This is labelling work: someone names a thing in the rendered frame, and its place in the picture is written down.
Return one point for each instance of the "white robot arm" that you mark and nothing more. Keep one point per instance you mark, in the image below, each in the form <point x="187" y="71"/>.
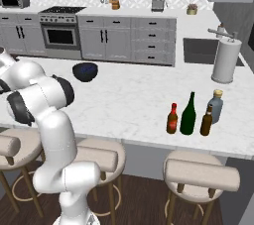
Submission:
<point x="53" y="126"/>

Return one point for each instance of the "red-brown sauce bottle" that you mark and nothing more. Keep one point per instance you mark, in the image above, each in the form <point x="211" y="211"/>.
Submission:
<point x="172" y="120"/>

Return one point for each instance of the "dark blue bowl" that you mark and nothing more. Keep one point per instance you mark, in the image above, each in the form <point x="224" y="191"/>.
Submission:
<point x="85" y="71"/>

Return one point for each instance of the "grey base cupboard run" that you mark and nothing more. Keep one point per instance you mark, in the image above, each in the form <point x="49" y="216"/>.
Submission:
<point x="132" y="39"/>

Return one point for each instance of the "dark green glass bottle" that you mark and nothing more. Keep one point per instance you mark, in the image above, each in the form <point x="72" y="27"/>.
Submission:
<point x="188" y="116"/>

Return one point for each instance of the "beige bar stool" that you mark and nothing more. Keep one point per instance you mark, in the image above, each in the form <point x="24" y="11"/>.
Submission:
<point x="198" y="176"/>
<point x="15" y="149"/>
<point x="102" y="161"/>

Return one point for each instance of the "brown glass bottle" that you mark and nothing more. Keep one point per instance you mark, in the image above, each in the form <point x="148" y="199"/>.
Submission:
<point x="206" y="122"/>

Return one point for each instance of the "grey bottle with tan cap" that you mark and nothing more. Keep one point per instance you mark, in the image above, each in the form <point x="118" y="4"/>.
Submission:
<point x="216" y="106"/>

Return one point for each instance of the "grey sink basin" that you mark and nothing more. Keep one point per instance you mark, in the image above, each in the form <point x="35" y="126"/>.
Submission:
<point x="206" y="51"/>

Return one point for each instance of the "silver oven with hob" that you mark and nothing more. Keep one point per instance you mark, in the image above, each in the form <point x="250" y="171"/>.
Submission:
<point x="61" y="30"/>

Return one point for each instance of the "wooden knife block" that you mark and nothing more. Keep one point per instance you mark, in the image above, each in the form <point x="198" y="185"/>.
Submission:
<point x="115" y="3"/>

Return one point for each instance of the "grey coffee machine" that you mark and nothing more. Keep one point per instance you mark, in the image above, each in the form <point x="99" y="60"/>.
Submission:
<point x="158" y="0"/>

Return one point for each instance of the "white paper towel roll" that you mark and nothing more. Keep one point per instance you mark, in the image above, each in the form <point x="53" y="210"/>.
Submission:
<point x="226" y="61"/>

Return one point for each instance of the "small potted plant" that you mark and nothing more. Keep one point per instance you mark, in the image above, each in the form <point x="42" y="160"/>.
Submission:
<point x="191" y="9"/>

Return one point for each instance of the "soap dispenser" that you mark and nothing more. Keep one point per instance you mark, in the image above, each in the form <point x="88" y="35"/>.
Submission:
<point x="220" y="29"/>

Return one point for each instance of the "silver tap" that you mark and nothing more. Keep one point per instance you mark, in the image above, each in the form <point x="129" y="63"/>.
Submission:
<point x="222" y="32"/>

